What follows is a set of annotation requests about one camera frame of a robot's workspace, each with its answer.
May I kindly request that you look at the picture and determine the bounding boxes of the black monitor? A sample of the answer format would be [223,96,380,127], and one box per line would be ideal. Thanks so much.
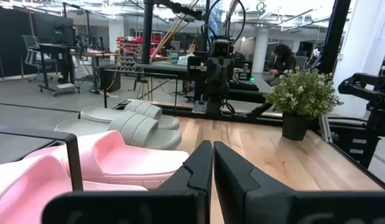
[32,11,77,45]

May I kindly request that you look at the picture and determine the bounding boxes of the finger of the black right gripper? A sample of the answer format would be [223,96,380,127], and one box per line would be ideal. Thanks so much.
[207,67,221,82]
[220,67,235,82]

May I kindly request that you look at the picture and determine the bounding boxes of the red parts bin rack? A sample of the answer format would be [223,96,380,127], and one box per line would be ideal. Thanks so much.
[116,35,161,73]

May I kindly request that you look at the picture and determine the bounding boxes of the black vertical pole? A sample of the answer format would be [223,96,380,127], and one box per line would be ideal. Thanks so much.
[141,0,155,65]

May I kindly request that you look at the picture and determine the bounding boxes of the black bracket white labels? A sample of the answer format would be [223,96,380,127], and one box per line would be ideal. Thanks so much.
[328,122,383,170]

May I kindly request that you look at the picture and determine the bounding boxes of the black box cabinet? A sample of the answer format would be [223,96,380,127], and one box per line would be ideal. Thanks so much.
[98,63,122,93]

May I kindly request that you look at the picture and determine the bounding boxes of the black partition wall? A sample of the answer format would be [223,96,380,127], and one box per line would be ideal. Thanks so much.
[0,5,36,80]

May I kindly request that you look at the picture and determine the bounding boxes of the pink rubber slide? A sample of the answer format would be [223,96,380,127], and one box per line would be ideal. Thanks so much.
[23,129,191,190]
[0,154,149,224]

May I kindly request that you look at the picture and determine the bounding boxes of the grey office chair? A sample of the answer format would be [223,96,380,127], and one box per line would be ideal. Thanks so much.
[22,34,59,83]

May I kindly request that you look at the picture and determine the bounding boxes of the black desk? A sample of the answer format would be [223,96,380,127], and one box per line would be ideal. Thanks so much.
[134,61,212,103]
[226,72,273,105]

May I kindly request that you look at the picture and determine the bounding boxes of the person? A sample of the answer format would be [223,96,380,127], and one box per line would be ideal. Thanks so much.
[263,43,298,87]

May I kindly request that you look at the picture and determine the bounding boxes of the backlit black keyboard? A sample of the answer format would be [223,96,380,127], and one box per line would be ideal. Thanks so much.
[229,73,261,93]

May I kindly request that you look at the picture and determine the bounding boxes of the grey rubber slide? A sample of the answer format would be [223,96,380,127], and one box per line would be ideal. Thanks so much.
[54,110,183,151]
[79,99,181,131]

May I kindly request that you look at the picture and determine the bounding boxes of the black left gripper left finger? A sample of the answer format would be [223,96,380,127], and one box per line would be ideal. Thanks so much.
[41,139,214,224]

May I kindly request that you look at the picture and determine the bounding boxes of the potted green plant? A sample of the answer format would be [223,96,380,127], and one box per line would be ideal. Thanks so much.
[264,66,343,141]

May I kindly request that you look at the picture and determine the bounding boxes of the black articulated mount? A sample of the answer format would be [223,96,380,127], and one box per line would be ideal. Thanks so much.
[337,71,385,139]

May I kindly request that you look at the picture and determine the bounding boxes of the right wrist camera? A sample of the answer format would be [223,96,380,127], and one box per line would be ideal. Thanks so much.
[211,39,233,58]

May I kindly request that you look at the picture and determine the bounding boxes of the wooden top desk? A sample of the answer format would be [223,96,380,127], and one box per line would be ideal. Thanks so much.
[70,49,119,93]

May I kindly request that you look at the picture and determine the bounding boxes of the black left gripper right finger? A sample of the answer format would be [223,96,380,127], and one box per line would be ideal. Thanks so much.
[213,141,385,224]

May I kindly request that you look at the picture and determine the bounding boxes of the black metal shelf frame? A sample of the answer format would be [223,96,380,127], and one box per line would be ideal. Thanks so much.
[0,68,180,192]

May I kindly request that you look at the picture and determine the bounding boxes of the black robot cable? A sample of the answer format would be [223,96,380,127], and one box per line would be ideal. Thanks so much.
[201,0,247,47]

